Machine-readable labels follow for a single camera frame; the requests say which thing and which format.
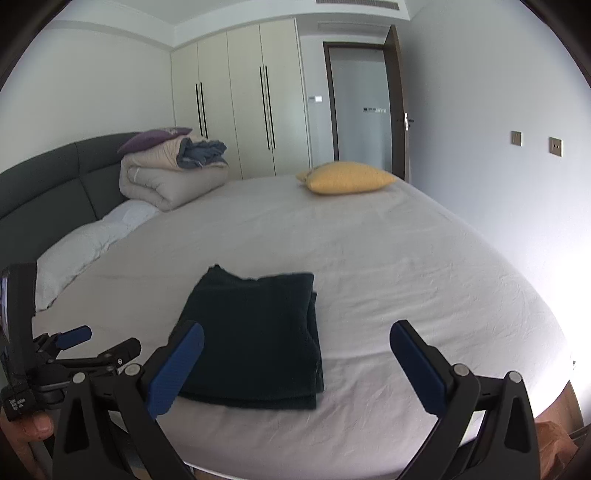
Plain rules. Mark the white pillow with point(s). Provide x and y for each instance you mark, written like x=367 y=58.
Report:
x=78 y=249

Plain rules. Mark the dark grey padded headboard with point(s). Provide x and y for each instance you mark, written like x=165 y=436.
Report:
x=51 y=194

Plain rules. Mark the ceiling air vent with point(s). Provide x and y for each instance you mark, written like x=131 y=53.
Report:
x=355 y=3

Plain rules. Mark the brown door frame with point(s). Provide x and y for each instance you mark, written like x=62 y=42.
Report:
x=328 y=101

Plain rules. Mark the folded beige duvet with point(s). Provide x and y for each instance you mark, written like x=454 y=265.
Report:
x=166 y=184

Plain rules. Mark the brown wooden door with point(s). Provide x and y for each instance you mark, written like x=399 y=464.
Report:
x=397 y=92

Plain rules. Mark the bed with white sheet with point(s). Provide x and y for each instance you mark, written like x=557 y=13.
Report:
x=369 y=258

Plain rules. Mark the dark green knit sweater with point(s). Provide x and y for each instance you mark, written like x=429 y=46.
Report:
x=258 y=332

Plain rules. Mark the orange cloth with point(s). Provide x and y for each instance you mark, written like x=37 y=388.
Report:
x=554 y=443

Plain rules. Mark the cream wardrobe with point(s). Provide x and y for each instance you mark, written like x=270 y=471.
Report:
x=240 y=101

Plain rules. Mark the blue-grey blanket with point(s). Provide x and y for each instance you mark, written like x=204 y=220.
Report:
x=203 y=152

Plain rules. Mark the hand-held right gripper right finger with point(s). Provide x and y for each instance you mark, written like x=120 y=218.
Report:
x=415 y=364

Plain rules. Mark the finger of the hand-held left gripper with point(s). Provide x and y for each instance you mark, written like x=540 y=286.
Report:
x=117 y=351
x=76 y=337

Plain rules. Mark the purple pillow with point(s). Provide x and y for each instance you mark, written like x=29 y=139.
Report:
x=147 y=138

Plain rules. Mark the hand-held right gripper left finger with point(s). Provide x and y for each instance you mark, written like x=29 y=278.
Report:
x=178 y=369

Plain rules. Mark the yellow pillow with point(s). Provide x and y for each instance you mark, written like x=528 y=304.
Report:
x=346 y=177

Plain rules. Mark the person's left hand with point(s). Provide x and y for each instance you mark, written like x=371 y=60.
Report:
x=32 y=429

